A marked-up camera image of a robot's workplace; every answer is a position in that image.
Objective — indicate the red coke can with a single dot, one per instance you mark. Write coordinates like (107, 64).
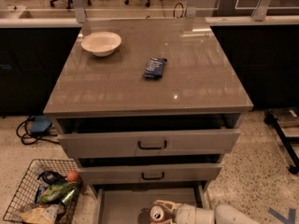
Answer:
(156, 214)

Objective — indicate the green can in basket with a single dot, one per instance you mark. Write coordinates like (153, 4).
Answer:
(67, 198)

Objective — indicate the middle grey drawer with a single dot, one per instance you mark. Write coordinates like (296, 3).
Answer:
(108, 175)

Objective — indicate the black rolling cart frame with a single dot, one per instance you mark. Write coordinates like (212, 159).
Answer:
(285, 121)

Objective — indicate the bottom grey drawer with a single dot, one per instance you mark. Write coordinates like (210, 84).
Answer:
(131, 205)

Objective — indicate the grey drawer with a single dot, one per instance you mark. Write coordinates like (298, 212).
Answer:
(131, 205)
(146, 144)
(108, 175)

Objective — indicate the green chip bag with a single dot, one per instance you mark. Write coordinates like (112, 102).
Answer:
(54, 192)

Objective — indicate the yellow snack bag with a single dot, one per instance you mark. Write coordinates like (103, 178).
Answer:
(41, 215)

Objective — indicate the white bowl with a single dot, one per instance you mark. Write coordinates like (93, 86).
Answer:
(101, 44)

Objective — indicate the blue snack packet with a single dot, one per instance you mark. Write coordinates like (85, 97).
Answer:
(155, 68)

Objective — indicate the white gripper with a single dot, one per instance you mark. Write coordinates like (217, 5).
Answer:
(184, 214)

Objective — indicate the orange fruit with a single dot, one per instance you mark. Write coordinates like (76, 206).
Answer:
(72, 176)

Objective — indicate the black wire basket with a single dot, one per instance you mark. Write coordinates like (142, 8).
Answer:
(27, 190)

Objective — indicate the black bag in basket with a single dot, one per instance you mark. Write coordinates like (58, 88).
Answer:
(52, 178)

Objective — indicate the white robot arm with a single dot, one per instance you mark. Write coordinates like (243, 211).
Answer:
(166, 212)

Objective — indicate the top grey drawer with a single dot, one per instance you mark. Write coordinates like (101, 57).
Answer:
(146, 144)

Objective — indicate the grey drawer cabinet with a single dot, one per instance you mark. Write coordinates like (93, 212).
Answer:
(199, 89)

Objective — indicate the blue foot pedal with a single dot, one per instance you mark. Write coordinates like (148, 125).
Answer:
(40, 125)

